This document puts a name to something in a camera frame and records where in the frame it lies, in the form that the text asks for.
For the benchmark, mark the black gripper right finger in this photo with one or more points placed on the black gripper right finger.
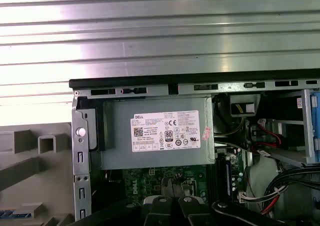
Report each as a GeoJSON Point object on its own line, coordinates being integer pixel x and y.
{"type": "Point", "coordinates": [187, 211]}

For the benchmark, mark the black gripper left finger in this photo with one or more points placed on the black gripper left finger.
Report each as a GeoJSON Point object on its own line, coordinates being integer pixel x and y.
{"type": "Point", "coordinates": [162, 211]}

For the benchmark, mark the black RAM slot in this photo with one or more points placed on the black RAM slot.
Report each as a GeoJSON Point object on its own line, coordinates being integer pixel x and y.
{"type": "Point", "coordinates": [222, 176]}
{"type": "Point", "coordinates": [217, 176]}

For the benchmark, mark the dark RAM stick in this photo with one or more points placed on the dark RAM stick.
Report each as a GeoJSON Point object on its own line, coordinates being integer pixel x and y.
{"type": "Point", "coordinates": [228, 181]}

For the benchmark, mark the green motherboard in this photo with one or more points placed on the green motherboard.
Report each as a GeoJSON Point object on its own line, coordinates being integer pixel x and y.
{"type": "Point", "coordinates": [140, 183]}

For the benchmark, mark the white power supply label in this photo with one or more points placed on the white power supply label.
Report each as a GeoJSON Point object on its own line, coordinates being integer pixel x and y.
{"type": "Point", "coordinates": [150, 146]}

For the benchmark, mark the grey power supply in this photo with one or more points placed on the grey power supply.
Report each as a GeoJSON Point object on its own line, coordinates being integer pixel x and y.
{"type": "Point", "coordinates": [120, 148]}

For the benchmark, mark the pink sticker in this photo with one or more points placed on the pink sticker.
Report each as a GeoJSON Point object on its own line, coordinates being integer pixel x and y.
{"type": "Point", "coordinates": [207, 134]}

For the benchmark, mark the black PC case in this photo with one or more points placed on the black PC case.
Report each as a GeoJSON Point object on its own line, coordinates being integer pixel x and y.
{"type": "Point", "coordinates": [75, 136]}

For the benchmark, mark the grey parts rack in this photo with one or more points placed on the grey parts rack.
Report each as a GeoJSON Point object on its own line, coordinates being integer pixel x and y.
{"type": "Point", "coordinates": [25, 186]}

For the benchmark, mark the blue plastic drive carrier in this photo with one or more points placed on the blue plastic drive carrier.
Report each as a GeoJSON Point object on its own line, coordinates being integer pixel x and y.
{"type": "Point", "coordinates": [315, 126]}

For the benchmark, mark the metal drive cage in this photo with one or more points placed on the metal drive cage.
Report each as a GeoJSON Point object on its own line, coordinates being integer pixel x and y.
{"type": "Point", "coordinates": [306, 111]}

